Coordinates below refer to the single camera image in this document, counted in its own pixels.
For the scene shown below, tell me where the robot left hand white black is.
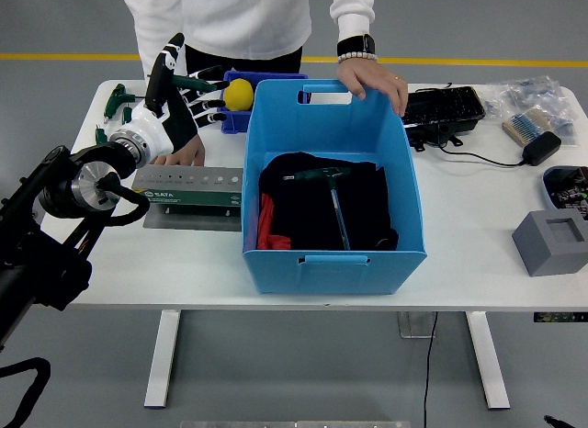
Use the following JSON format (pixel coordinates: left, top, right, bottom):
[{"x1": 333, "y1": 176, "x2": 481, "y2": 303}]
[{"x1": 119, "y1": 31, "x2": 231, "y2": 156}]

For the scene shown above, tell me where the person's right hand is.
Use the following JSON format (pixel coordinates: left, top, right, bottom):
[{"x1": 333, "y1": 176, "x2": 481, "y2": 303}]
[{"x1": 149, "y1": 133, "x2": 207, "y2": 167}]

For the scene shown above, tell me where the person's left hand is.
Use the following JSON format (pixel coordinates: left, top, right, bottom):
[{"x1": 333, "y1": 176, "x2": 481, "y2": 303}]
[{"x1": 336, "y1": 58, "x2": 410, "y2": 118}]

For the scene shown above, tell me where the green grey metal wrench stand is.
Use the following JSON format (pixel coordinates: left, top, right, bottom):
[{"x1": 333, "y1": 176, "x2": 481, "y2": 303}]
[{"x1": 131, "y1": 164, "x2": 243, "y2": 232}]

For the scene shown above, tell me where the large green T-handle hex wrench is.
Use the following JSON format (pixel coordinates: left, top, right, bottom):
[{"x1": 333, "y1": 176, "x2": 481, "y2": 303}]
[{"x1": 281, "y1": 165, "x2": 353, "y2": 253}]

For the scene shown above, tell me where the large light blue plastic box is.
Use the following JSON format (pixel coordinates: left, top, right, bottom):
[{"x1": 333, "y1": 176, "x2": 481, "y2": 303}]
[{"x1": 242, "y1": 78, "x2": 429, "y2": 296}]

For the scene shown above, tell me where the black electronic box with tabs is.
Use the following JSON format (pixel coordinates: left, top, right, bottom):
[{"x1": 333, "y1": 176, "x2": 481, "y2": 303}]
[{"x1": 398, "y1": 84, "x2": 488, "y2": 153}]

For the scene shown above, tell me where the black smartwatch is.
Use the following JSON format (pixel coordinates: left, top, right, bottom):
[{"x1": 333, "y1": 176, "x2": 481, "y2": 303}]
[{"x1": 336, "y1": 32, "x2": 377, "y2": 57}]

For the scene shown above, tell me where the small dark blue bin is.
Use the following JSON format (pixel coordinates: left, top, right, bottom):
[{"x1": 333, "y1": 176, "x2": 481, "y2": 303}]
[{"x1": 220, "y1": 69, "x2": 310, "y2": 135}]

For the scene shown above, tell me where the yellow ball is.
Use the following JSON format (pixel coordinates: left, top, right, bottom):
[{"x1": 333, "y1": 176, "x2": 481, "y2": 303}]
[{"x1": 223, "y1": 77, "x2": 255, "y2": 112}]

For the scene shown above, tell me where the white table leg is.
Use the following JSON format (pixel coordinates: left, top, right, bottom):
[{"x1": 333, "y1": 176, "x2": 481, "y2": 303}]
[
  {"x1": 464, "y1": 310, "x2": 511, "y2": 411},
  {"x1": 143, "y1": 310, "x2": 183, "y2": 410}
]

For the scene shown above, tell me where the red cloth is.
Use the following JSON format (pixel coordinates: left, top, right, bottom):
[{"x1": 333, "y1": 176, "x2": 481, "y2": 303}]
[{"x1": 255, "y1": 193, "x2": 293, "y2": 251}]

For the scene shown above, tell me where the black table control panel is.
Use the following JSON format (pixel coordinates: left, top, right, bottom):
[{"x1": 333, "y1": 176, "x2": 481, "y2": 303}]
[{"x1": 532, "y1": 311, "x2": 588, "y2": 323}]

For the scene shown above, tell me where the black cloth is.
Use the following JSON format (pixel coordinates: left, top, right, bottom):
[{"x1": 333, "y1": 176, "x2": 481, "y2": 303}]
[{"x1": 256, "y1": 152, "x2": 400, "y2": 253}]

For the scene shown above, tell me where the person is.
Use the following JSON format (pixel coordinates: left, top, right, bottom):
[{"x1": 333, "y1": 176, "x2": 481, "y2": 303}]
[{"x1": 121, "y1": 0, "x2": 376, "y2": 96}]

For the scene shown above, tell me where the clear plastic bag of resistors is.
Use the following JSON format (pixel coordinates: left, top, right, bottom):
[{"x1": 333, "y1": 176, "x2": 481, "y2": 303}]
[{"x1": 481, "y1": 75, "x2": 581, "y2": 149}]

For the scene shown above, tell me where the tan blue resistor strip bundle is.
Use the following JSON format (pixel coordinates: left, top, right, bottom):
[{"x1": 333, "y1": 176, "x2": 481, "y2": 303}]
[{"x1": 501, "y1": 108, "x2": 555, "y2": 148}]

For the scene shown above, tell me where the grey block with square recess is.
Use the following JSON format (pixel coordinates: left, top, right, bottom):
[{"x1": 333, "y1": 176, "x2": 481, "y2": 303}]
[{"x1": 511, "y1": 209, "x2": 588, "y2": 277}]

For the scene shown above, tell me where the grey metal floor plate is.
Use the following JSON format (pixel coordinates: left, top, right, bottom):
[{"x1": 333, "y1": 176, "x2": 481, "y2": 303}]
[{"x1": 397, "y1": 310, "x2": 437, "y2": 340}]

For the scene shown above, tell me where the black power adapter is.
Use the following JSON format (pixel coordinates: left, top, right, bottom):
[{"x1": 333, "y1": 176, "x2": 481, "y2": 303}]
[{"x1": 521, "y1": 130, "x2": 563, "y2": 167}]

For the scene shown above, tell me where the light blue parts tray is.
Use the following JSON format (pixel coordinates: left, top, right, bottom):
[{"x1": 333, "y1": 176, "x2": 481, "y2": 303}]
[{"x1": 541, "y1": 164, "x2": 588, "y2": 218}]

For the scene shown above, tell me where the white bead bracelet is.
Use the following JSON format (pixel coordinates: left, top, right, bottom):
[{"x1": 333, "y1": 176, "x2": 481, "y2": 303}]
[{"x1": 337, "y1": 51, "x2": 379, "y2": 64}]

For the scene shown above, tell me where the black hanging cable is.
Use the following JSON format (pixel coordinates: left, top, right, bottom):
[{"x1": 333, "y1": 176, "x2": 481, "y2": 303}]
[{"x1": 422, "y1": 310, "x2": 440, "y2": 428}]

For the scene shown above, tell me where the black adapter cable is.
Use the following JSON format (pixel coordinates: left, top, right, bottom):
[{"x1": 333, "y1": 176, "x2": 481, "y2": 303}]
[{"x1": 415, "y1": 82, "x2": 527, "y2": 168}]

